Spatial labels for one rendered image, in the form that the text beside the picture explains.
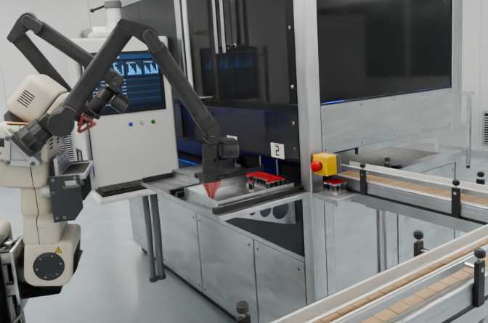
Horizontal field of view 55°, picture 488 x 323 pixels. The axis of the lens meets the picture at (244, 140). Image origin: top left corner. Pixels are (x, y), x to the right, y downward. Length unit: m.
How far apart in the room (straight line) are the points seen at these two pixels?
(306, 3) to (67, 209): 1.10
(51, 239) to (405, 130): 1.50
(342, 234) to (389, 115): 0.54
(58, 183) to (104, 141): 0.78
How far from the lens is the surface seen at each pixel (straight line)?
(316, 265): 1.90
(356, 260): 2.06
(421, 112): 2.25
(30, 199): 1.79
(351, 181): 1.78
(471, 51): 6.63
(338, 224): 1.93
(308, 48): 1.73
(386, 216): 1.78
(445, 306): 0.97
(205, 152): 1.62
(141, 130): 2.48
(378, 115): 2.02
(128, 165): 2.48
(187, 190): 1.82
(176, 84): 1.54
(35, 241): 1.79
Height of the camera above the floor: 1.38
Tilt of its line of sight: 9 degrees down
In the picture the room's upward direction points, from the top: 4 degrees counter-clockwise
